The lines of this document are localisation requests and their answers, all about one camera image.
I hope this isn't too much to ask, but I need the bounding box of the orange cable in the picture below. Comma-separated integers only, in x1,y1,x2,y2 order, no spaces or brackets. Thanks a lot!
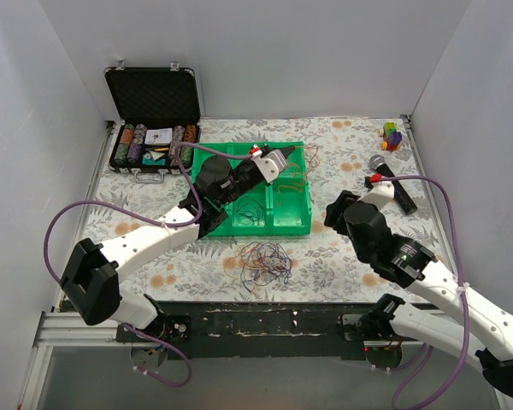
275,143,321,202

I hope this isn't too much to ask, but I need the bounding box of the coloured cable pile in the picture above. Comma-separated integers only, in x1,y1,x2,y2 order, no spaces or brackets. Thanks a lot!
221,241,294,296

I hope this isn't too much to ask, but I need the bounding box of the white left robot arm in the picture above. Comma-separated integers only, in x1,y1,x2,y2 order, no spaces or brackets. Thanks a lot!
60,144,295,342

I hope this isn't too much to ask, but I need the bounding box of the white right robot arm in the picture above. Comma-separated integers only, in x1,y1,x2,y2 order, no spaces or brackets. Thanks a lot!
324,188,513,398

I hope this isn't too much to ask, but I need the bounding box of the green compartment tray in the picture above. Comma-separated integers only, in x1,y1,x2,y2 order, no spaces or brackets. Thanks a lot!
192,142,312,237

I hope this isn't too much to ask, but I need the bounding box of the black microphone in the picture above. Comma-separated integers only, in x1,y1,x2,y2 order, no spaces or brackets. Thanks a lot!
369,155,418,215

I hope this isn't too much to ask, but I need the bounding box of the colourful toy block figure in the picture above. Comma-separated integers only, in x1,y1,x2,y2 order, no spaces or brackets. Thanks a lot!
379,122,403,152

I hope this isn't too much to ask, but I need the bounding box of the black poker chip case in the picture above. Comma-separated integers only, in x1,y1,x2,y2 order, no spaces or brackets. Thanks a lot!
103,61,203,176

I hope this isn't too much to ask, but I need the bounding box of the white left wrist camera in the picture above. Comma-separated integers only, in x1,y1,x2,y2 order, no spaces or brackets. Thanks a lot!
249,145,286,185

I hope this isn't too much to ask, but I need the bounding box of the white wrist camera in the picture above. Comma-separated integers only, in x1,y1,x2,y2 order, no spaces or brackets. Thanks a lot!
249,145,286,185
359,174,395,211

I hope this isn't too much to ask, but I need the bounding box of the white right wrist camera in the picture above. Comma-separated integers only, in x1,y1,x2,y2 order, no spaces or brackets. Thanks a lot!
359,174,395,211

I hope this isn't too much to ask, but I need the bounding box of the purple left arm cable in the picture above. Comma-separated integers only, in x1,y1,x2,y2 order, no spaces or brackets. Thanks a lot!
44,143,257,388

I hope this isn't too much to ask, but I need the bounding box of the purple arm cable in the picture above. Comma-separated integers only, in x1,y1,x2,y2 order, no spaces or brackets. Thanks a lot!
44,143,257,388
384,174,471,410

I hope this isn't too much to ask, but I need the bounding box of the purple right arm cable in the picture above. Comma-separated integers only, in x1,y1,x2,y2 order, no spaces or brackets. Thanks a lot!
384,174,471,410

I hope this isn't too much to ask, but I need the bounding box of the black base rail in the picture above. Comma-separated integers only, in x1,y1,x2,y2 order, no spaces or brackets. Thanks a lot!
115,301,411,360

